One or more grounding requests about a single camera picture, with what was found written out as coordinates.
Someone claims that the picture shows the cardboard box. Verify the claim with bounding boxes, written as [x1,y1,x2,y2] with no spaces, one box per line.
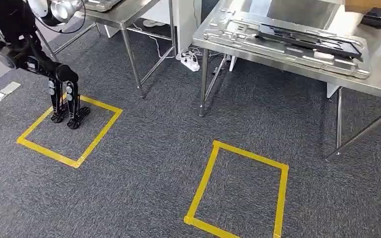
[344,0,381,15]

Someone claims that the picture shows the yellow floor tape square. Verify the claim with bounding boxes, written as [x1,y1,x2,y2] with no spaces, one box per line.
[183,140,290,238]
[16,95,124,169]

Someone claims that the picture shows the large embossed metal tray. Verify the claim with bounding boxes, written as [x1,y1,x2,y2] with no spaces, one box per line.
[203,8,372,80]

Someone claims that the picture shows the grey floor outlet plate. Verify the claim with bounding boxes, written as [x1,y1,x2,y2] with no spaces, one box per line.
[0,81,22,102]

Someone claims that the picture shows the white shoe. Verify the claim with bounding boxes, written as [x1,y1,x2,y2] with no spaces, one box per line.
[142,19,168,29]

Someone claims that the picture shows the black metal panel part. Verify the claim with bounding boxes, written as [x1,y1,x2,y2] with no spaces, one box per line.
[255,23,365,62]

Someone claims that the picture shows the white power cable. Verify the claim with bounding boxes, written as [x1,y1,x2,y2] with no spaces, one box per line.
[131,23,179,60]

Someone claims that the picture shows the black humanoid robot body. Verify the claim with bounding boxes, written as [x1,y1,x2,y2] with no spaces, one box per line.
[0,0,91,130]

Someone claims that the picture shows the white cabinet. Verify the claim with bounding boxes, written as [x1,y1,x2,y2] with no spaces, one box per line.
[140,0,203,55]

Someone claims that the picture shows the black device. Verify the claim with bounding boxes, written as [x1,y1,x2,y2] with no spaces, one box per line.
[360,7,381,30]

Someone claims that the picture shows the small metal tray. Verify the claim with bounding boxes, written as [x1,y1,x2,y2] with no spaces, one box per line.
[83,0,123,13]

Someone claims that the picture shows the steel table with crossbars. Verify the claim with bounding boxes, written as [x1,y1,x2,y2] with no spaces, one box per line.
[36,0,178,100]

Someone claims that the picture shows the white power strip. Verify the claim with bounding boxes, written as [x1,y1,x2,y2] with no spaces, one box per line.
[176,51,201,72]

